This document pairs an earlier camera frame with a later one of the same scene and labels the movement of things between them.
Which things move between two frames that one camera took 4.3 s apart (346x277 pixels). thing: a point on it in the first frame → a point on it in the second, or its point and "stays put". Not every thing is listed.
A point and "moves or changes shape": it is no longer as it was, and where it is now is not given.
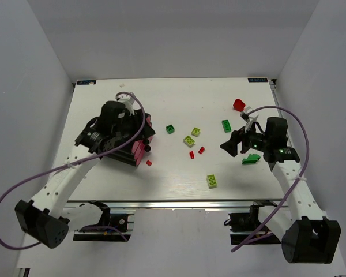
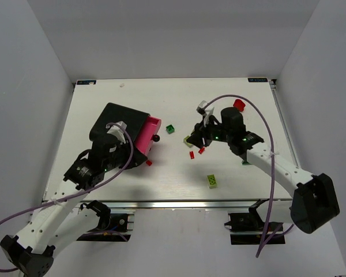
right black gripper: (243, 141) → (203, 135)
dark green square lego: (169, 128) stays put
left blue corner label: (86, 82) stays put
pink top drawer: (138, 149) moves or changes shape
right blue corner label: (257, 79) stays put
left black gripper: (142, 127) → (128, 157)
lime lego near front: (211, 180) stays put
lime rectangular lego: (189, 141) stays put
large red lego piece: (239, 105) stays put
